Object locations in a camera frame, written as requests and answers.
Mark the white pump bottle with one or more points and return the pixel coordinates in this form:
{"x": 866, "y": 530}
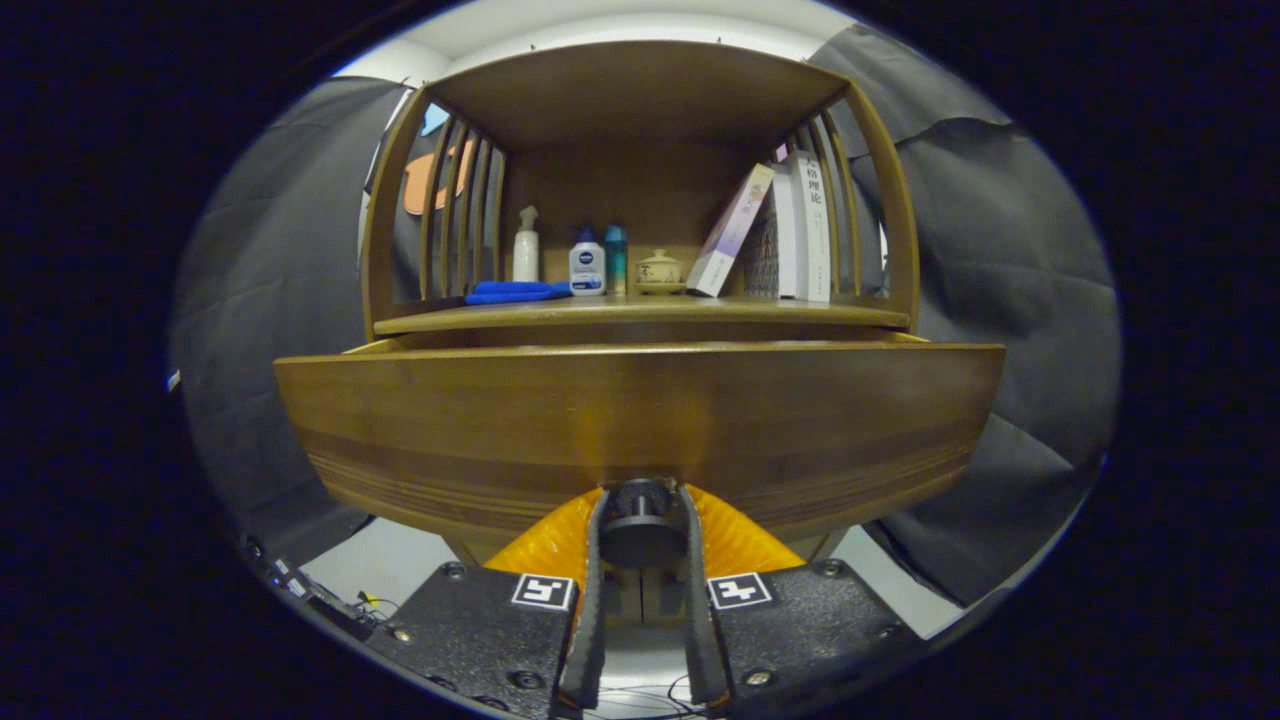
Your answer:
{"x": 526, "y": 258}

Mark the beige lidded teacup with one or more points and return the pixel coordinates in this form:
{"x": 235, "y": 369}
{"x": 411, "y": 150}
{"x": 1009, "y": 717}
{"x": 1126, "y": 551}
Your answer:
{"x": 659, "y": 270}

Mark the wooden cabinet door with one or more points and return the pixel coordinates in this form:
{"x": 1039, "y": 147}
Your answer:
{"x": 665, "y": 600}
{"x": 622, "y": 600}

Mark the dark patterned book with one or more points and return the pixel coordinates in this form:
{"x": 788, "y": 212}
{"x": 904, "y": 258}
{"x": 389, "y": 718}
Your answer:
{"x": 765, "y": 258}

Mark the wooden countertop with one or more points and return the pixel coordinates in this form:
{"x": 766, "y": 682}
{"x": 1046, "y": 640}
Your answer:
{"x": 640, "y": 312}

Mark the blue folded cloth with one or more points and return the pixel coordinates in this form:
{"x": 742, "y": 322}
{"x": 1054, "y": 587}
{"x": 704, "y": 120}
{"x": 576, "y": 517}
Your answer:
{"x": 515, "y": 292}

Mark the teal bottle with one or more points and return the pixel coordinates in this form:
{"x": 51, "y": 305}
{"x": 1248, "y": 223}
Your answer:
{"x": 616, "y": 262}

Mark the thin white book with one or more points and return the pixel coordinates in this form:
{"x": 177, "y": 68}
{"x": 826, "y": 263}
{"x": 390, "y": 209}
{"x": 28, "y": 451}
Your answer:
{"x": 787, "y": 235}

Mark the black floor equipment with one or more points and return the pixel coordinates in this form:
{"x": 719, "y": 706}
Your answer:
{"x": 320, "y": 600}

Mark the purple white book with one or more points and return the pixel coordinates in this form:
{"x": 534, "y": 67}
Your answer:
{"x": 735, "y": 230}

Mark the wooden cabinet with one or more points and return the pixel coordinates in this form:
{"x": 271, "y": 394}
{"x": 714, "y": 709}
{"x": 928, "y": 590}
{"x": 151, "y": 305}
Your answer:
{"x": 640, "y": 90}

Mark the wooden drawer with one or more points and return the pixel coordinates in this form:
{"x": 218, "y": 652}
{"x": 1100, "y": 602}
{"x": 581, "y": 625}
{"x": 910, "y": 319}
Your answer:
{"x": 640, "y": 420}

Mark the white lotion bottle blue cap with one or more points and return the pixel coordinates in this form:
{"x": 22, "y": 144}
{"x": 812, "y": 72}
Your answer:
{"x": 587, "y": 272}

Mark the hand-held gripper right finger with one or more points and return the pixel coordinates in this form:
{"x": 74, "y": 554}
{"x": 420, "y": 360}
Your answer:
{"x": 700, "y": 640}

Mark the black drawer knob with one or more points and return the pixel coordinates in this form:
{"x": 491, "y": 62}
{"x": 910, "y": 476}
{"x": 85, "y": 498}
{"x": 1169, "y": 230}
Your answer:
{"x": 640, "y": 530}

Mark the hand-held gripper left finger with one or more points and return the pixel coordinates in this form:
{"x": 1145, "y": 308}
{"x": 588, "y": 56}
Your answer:
{"x": 590, "y": 640}

